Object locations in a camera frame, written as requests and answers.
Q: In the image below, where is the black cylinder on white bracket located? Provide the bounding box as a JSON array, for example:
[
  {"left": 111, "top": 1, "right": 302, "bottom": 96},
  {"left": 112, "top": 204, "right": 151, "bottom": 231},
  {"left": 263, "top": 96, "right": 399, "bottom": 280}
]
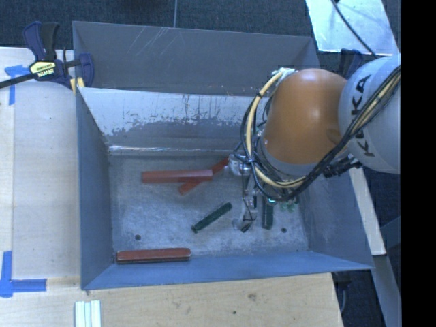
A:
[{"left": 261, "top": 194, "right": 275, "bottom": 231}]

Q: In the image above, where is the grey metal bin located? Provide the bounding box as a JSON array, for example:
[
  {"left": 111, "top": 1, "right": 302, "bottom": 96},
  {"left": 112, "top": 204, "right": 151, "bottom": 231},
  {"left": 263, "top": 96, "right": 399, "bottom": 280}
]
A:
[{"left": 72, "top": 20, "right": 376, "bottom": 291}]

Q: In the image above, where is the dark green flat block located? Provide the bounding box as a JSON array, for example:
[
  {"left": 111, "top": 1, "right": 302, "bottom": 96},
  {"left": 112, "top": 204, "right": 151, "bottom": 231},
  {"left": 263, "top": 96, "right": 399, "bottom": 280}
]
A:
[{"left": 191, "top": 202, "right": 234, "bottom": 234}]

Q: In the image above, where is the pale wood board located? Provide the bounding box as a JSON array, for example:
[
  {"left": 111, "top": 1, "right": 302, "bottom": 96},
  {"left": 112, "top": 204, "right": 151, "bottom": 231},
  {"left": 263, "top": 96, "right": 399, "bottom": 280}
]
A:
[{"left": 11, "top": 48, "right": 82, "bottom": 281}]

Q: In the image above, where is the red-brown flat block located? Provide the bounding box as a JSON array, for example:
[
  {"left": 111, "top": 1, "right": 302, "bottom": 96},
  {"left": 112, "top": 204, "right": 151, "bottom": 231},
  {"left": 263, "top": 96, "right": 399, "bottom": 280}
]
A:
[
  {"left": 178, "top": 157, "right": 230, "bottom": 196},
  {"left": 141, "top": 169, "right": 214, "bottom": 185},
  {"left": 115, "top": 247, "right": 192, "bottom": 264}
]

